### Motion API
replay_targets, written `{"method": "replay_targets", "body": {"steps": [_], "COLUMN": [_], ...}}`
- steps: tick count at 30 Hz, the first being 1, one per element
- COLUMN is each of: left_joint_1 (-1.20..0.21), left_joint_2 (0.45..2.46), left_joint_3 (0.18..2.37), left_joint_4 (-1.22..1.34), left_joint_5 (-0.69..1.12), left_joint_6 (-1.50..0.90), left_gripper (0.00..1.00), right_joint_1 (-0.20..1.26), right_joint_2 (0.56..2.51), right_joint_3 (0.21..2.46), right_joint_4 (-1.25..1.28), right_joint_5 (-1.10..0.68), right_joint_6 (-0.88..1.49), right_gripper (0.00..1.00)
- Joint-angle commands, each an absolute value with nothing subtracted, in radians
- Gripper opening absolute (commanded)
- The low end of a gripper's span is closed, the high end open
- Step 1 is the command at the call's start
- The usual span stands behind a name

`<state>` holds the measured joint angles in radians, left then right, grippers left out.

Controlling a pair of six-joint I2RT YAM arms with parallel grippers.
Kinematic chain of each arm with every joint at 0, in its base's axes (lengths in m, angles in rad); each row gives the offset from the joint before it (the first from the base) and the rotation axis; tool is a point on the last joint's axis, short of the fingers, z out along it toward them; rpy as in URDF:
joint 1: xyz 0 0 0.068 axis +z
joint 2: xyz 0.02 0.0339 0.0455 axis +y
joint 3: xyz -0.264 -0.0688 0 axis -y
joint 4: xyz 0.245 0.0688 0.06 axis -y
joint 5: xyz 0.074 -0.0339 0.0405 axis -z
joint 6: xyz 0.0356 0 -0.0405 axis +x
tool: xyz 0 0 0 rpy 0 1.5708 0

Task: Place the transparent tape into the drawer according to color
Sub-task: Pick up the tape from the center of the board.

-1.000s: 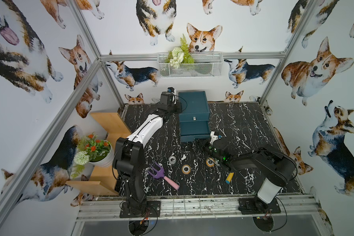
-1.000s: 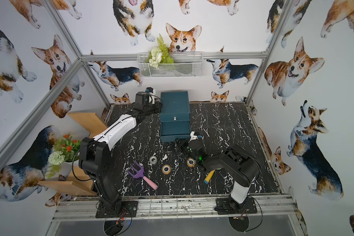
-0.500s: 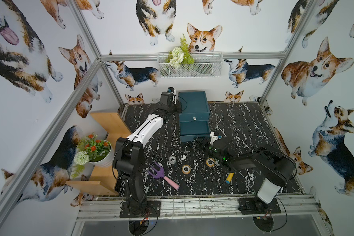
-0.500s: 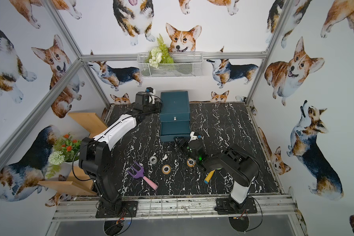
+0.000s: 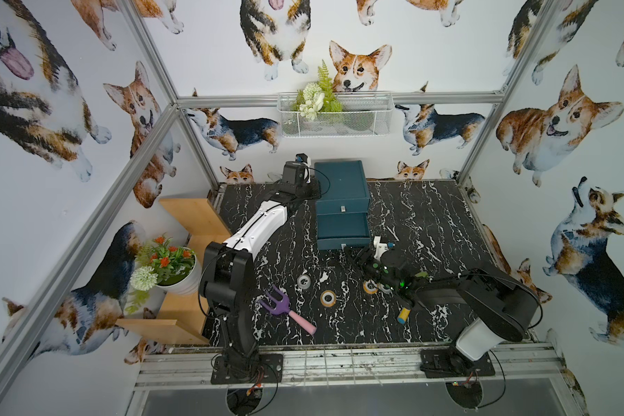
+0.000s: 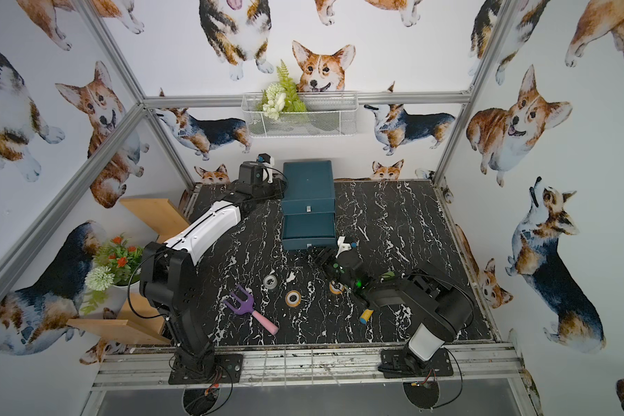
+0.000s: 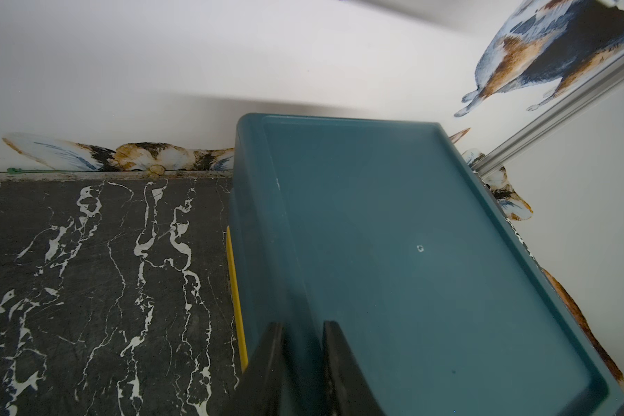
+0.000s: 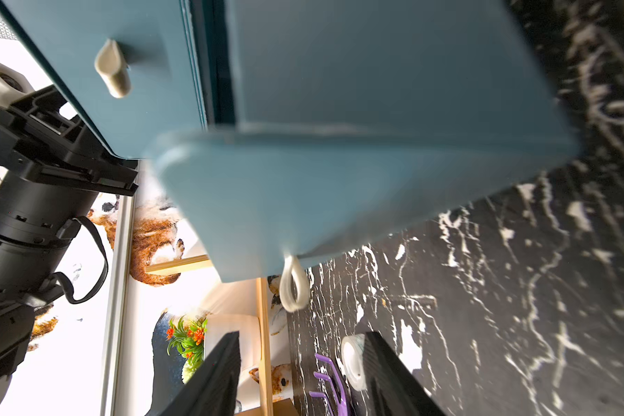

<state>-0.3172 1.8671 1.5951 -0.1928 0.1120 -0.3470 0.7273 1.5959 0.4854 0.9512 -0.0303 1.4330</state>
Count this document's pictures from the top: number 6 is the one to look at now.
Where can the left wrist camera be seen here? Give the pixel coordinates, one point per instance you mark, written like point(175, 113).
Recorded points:
point(257, 172)

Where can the teal drawer cabinet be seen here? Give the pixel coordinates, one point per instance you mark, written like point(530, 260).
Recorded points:
point(309, 206)

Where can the orange tape roll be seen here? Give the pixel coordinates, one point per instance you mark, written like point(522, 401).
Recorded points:
point(336, 288)
point(293, 299)

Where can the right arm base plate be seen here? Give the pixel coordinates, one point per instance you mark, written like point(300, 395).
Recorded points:
point(402, 363)

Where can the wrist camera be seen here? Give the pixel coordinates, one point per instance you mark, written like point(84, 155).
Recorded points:
point(344, 245)
point(257, 172)

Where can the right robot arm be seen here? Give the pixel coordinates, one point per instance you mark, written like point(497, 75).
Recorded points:
point(441, 307)

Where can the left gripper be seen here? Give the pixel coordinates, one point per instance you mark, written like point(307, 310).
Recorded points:
point(270, 186)

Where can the green toy shovel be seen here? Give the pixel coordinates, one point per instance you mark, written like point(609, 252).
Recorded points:
point(367, 314)

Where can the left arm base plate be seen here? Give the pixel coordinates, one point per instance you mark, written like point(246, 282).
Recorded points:
point(223, 368)

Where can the clear tape roll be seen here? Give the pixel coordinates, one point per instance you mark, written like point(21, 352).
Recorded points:
point(270, 282)

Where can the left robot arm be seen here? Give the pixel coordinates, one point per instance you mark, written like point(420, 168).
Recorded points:
point(168, 270)

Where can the potted red flower plant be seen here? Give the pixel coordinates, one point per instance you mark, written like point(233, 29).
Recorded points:
point(114, 273)

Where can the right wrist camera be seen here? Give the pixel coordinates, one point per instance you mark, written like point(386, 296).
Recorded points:
point(344, 245)

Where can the white wire basket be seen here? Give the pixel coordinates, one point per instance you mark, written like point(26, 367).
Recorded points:
point(323, 115)

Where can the purple toy garden fork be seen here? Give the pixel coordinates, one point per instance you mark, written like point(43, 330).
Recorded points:
point(241, 302)

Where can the wooden corner shelf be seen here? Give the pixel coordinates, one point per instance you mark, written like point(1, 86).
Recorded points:
point(137, 322)

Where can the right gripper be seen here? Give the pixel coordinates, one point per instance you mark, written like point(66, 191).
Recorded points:
point(330, 259)

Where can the fern and white flowers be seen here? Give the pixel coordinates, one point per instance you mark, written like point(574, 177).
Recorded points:
point(281, 97)

